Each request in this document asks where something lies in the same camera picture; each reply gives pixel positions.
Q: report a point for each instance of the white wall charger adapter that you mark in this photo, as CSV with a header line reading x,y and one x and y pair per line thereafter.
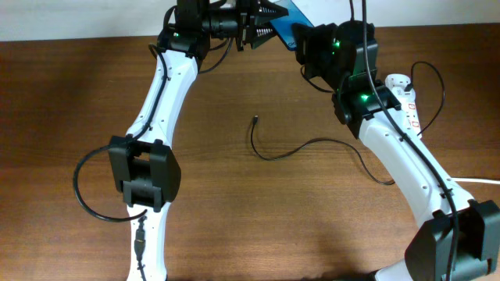
x,y
398,84

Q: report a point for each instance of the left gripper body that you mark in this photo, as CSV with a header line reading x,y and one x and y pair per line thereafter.
x,y
241,27

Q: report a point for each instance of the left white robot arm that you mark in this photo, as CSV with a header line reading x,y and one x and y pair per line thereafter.
x,y
144,167

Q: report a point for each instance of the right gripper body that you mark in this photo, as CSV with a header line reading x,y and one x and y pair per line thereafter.
x,y
301,43

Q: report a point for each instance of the blue Galaxy smartphone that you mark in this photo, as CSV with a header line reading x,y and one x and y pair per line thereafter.
x,y
283,25

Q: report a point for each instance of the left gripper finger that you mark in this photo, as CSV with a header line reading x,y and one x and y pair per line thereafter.
x,y
268,11
261,34

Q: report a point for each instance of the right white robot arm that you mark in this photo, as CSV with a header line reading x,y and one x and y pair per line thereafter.
x,y
457,236

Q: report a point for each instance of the white power strip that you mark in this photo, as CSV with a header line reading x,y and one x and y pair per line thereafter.
x,y
412,116

